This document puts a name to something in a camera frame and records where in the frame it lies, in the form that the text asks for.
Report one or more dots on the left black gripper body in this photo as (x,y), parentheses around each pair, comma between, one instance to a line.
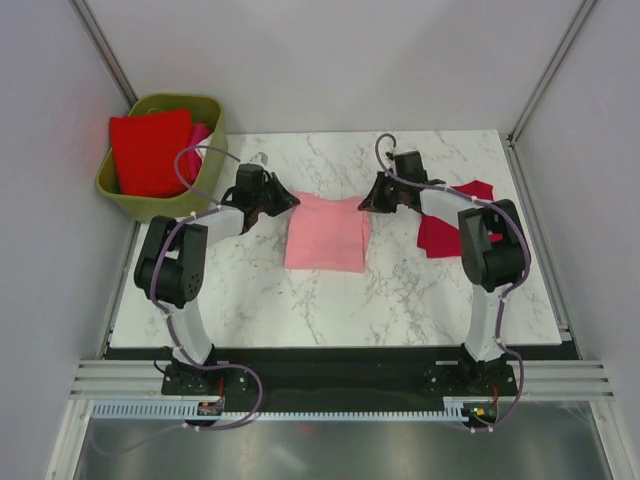
(260,199)

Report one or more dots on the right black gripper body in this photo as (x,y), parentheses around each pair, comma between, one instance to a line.
(404,182)

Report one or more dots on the light pink t shirt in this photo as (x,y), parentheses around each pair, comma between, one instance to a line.
(327,234)

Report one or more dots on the crimson t shirt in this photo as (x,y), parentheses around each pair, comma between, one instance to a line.
(440,239)

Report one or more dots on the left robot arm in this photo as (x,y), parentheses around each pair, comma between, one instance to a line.
(170,268)

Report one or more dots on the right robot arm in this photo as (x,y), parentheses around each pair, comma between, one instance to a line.
(494,253)

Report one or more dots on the white cloth in bin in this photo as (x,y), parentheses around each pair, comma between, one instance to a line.
(202,147)

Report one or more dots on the magenta shirt in bin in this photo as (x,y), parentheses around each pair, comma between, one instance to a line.
(200,131)

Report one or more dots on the bright red folded shirt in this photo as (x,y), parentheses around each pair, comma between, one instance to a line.
(144,150)

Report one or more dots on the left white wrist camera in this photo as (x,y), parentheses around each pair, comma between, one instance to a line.
(261,159)

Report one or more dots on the right aluminium corner post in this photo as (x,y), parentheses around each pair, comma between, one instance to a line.
(568,40)

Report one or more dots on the aluminium corner post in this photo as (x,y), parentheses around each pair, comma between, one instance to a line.
(101,44)
(568,40)

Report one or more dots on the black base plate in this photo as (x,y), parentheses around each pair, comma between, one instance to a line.
(341,377)

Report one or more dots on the white slotted cable duct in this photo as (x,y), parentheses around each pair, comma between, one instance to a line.
(441,409)

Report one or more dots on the aluminium rail frame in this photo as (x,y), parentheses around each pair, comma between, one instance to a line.
(402,299)

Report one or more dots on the left aluminium corner post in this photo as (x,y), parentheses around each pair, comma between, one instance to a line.
(101,44)

